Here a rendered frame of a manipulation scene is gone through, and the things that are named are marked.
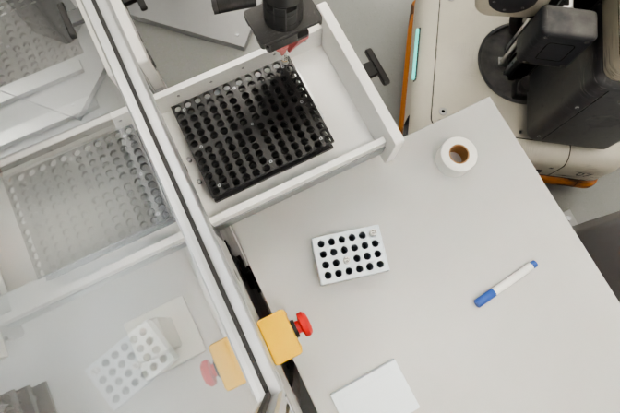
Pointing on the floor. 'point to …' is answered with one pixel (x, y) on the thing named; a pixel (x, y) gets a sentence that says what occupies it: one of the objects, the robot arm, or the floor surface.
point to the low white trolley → (447, 280)
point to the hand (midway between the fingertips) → (283, 48)
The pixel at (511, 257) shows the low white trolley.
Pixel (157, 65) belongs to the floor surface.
